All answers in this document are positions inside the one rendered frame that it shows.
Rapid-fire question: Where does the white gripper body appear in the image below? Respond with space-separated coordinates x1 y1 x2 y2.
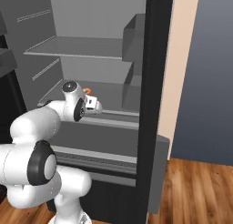
90 99 104 115

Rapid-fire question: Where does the grey fridge shelf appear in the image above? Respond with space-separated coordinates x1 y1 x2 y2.
36 79 141 117
23 36 126 61

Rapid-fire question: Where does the grey ribbed fridge drawer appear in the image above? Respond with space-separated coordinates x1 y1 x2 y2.
50 145 138 188

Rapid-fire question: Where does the black fridge door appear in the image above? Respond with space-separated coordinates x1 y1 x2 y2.
134 0 176 224

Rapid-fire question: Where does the grey fridge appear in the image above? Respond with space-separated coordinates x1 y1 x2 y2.
0 0 147 224

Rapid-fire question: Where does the large grey door bin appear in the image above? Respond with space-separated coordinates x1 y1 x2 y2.
147 134 170 216

